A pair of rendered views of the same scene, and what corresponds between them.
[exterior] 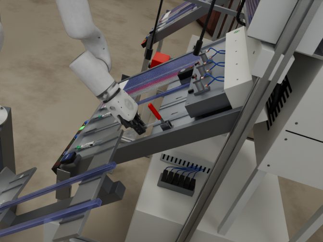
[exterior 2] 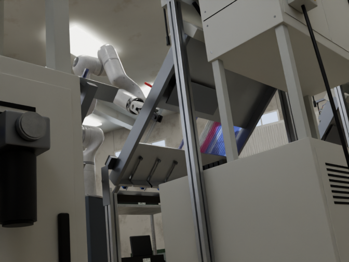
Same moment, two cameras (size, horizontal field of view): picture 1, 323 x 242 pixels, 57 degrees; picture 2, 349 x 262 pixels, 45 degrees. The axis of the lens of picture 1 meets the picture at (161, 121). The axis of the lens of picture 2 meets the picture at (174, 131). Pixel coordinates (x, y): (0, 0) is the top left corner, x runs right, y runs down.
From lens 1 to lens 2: 1.78 m
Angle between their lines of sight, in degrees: 68
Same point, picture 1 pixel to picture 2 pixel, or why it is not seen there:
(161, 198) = not seen: hidden behind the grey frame
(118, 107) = (135, 103)
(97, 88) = (124, 100)
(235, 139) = (174, 46)
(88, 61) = (121, 90)
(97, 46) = (135, 92)
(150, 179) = not seen: hidden behind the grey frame
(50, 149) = not seen: outside the picture
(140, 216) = (163, 191)
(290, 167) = (224, 40)
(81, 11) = (115, 66)
